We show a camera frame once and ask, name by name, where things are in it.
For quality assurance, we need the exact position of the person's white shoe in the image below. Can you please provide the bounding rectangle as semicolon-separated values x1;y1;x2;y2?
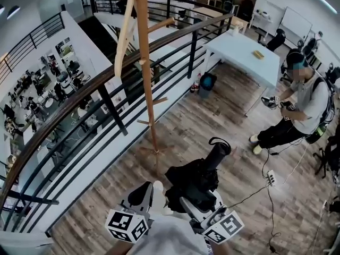
152;180;174;216

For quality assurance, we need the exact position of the white floor cable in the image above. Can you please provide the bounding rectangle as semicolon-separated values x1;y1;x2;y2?
282;141;309;185

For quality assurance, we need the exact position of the red-capped plastic bottle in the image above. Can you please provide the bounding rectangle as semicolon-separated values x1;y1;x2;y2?
190;73;202;94

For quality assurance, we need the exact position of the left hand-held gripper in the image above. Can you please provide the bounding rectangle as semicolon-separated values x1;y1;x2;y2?
105;181;155;244

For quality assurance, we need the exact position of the person's grey shirt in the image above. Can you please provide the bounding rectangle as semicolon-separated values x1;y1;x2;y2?
127;213;213;255

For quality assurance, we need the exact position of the black railing with wooden handrail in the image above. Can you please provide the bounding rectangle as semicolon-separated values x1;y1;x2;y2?
0;13;234;235

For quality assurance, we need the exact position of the grey trash bin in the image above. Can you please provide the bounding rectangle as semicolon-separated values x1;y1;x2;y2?
198;72;218;99

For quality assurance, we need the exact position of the light wooden table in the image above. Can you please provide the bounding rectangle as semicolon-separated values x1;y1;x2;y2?
194;6;250;35

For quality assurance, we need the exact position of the black office chair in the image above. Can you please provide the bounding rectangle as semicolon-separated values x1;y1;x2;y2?
266;28;287;52

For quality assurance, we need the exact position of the black metal railing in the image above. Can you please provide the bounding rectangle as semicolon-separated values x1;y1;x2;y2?
0;11;66;73

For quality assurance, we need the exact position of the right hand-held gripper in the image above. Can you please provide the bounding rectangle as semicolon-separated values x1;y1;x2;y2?
180;190;245;245

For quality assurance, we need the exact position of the whiteboard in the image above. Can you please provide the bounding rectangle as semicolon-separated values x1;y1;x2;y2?
278;6;313;45

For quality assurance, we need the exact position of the white table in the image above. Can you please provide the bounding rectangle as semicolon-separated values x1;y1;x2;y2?
202;31;282;117

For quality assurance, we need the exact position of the black floor cable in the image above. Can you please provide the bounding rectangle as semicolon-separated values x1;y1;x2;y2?
227;146;283;252

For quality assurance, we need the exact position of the black umbrella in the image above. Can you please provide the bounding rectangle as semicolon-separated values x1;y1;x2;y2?
164;137;232;215

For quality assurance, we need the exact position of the white power strip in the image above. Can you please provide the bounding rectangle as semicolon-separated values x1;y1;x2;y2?
266;169;277;187

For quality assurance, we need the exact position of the wooden coat rack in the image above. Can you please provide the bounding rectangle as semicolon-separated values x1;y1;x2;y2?
114;0;177;176

